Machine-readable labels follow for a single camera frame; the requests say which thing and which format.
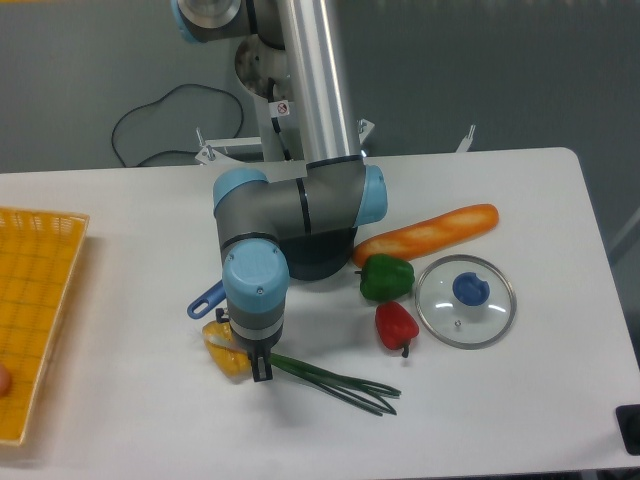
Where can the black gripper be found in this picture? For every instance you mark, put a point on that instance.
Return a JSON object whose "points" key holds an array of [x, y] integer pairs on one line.
{"points": [[255, 332]]}

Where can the green onion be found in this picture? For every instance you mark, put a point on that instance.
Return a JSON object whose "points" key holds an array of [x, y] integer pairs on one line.
{"points": [[367, 395]]}

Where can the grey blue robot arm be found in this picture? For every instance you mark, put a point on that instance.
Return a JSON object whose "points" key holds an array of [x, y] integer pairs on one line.
{"points": [[273, 231]]}

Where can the yellow bell pepper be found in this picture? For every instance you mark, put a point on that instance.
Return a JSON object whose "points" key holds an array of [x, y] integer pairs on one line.
{"points": [[227, 355]]}

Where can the red bell pepper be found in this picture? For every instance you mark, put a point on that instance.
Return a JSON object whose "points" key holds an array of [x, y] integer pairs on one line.
{"points": [[396, 327]]}

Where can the green bell pepper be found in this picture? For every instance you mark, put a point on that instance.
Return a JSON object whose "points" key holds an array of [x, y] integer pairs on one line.
{"points": [[384, 278]]}

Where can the glass lid blue knob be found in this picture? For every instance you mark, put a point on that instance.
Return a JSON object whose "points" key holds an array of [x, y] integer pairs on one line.
{"points": [[465, 301]]}

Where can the yellow woven basket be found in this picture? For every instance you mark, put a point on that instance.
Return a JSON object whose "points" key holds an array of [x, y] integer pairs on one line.
{"points": [[39, 252]]}

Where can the orange baguette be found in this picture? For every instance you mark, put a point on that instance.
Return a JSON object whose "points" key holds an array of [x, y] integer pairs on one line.
{"points": [[428, 236]]}

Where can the black corner object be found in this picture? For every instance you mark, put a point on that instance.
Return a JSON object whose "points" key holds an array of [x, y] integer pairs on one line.
{"points": [[628, 418]]}

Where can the dark pot blue handle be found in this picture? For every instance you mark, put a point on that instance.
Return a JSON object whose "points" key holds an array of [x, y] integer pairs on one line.
{"points": [[309, 258]]}

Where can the metal table bracket left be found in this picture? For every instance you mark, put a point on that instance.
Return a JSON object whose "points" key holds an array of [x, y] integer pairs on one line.
{"points": [[228, 151]]}

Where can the metal table bracket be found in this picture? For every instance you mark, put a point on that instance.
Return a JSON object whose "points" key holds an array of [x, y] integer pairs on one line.
{"points": [[467, 141], [228, 151]]}

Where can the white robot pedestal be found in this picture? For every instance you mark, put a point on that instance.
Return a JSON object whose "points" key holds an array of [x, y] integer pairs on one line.
{"points": [[263, 72]]}

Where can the metal table bracket right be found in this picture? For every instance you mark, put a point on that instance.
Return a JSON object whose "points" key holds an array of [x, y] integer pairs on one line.
{"points": [[467, 141]]}

